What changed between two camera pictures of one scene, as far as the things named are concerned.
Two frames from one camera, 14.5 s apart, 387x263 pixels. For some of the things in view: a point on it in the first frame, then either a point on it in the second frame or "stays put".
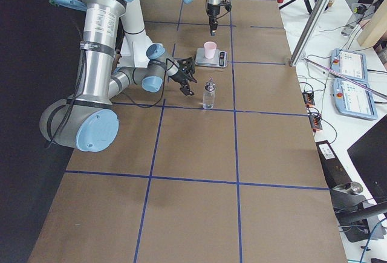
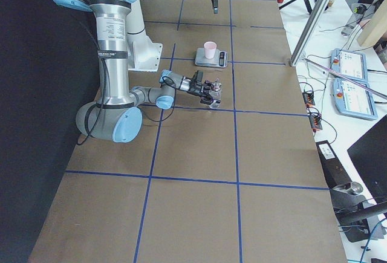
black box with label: x=334 y=172 stays put
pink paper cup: x=210 y=48 stays put
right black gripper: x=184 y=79 to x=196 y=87
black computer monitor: x=369 y=153 stays put
